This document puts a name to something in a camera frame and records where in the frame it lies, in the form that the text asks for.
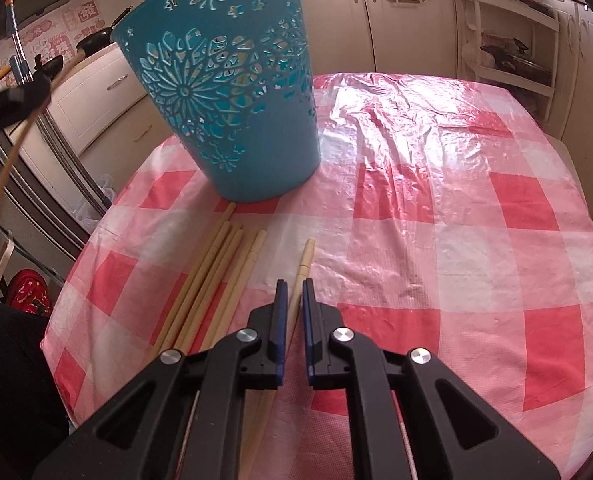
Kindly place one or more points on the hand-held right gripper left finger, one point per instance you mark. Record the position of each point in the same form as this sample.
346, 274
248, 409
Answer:
281, 320

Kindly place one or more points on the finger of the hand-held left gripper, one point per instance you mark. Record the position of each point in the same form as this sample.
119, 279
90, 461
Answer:
19, 100

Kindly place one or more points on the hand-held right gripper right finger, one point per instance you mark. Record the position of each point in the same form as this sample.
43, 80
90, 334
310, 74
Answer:
310, 320

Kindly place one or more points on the tan bamboo chopstick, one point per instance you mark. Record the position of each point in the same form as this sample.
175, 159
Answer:
6, 169
304, 265

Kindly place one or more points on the pile of wooden chopsticks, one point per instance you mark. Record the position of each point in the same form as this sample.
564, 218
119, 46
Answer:
216, 280

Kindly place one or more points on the blue cutout plastic basket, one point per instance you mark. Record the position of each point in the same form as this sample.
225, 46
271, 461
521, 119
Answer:
256, 160

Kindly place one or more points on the black wok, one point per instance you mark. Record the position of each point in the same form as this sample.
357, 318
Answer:
51, 64

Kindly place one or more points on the cream drawer cabinet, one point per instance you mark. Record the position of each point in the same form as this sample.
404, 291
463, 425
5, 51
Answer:
106, 95

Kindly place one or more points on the black frying pan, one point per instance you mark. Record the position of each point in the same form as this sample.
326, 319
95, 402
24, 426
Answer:
96, 40

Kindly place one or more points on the white plastic bag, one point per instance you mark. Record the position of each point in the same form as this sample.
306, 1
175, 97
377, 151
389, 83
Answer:
89, 200

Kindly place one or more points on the red white checkered tablecloth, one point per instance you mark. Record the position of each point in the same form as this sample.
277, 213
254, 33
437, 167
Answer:
426, 260

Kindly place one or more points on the white chair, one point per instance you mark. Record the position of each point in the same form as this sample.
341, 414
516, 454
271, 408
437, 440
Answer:
4, 265

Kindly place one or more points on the red patterned bag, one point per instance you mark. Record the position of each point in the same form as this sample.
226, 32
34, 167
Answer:
29, 290

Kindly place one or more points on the person's black pants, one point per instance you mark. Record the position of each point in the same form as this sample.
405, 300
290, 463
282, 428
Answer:
11, 400

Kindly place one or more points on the dark pan on shelf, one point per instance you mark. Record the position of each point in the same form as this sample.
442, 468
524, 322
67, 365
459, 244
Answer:
518, 62

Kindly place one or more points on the cream counter cabinet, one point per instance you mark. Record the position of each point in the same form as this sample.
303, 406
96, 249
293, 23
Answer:
591, 85

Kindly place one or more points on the white shelf rack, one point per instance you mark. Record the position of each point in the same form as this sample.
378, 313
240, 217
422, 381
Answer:
546, 35

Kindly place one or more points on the pink wall stickers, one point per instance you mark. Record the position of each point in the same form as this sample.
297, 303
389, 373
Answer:
71, 20

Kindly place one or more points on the cream wall cabinets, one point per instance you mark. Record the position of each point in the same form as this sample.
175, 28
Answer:
406, 30

